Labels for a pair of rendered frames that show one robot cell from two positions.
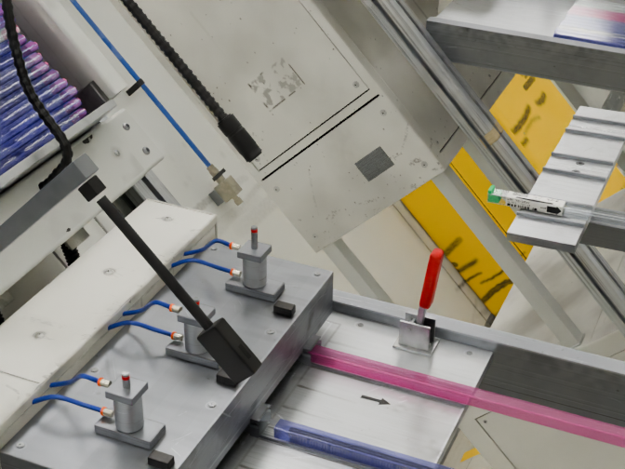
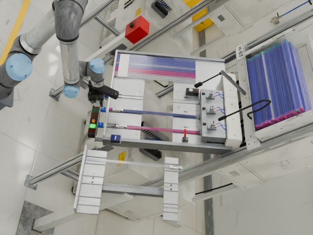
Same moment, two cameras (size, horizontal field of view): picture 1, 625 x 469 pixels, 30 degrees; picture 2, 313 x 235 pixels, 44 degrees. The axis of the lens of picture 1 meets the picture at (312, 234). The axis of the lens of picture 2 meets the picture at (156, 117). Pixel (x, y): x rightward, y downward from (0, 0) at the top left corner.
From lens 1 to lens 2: 2.35 m
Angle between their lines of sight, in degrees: 93
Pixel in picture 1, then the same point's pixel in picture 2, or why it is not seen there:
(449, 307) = not seen: outside the picture
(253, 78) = not seen: outside the picture
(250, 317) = (208, 121)
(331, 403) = (191, 124)
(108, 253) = (236, 123)
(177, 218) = (233, 135)
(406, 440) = (178, 120)
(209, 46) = not seen: outside the picture
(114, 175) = (247, 133)
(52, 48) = (273, 134)
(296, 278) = (207, 132)
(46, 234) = (245, 116)
